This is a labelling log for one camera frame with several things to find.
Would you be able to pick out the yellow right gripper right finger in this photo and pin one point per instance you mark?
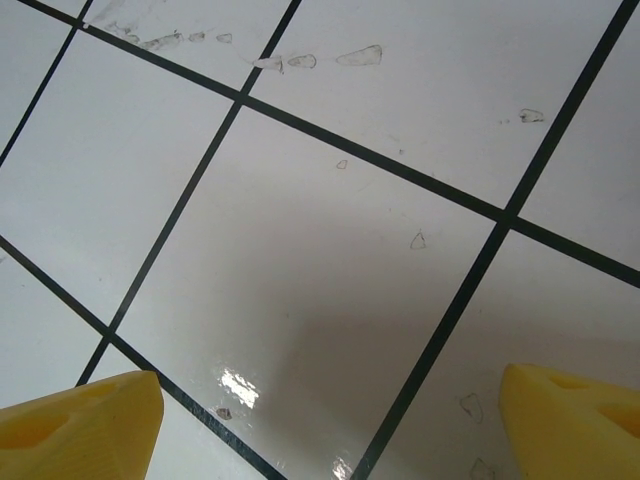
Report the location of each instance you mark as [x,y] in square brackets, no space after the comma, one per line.
[575,425]

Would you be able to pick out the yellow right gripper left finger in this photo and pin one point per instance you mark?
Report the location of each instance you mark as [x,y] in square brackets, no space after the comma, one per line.
[75,425]

